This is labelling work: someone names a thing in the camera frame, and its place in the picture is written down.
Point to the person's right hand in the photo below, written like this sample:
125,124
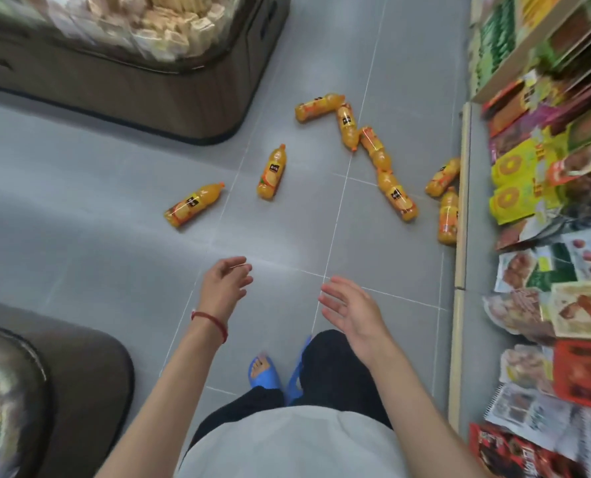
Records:
360,321

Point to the person's left hand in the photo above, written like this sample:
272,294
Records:
221,286

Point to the person's left fingers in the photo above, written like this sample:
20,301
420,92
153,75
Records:
239,276

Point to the person's right fingers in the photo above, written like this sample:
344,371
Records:
338,296

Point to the person's left forearm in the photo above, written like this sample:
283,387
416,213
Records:
176,393

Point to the person's right forearm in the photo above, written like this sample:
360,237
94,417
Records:
420,418

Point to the black trousers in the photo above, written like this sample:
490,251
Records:
335,373

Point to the blue left slipper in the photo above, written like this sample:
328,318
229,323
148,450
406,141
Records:
265,375

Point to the group of orange juice bottles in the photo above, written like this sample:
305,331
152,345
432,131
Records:
397,196

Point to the wooden shelf rack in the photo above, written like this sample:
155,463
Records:
459,243

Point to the white shirt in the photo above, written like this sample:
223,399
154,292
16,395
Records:
295,448

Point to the dark brown display bin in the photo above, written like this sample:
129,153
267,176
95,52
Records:
86,393

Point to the shelf of assorted snack packets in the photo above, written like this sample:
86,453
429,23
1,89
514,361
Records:
544,184

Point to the pile of beige snack packets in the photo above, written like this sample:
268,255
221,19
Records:
166,24

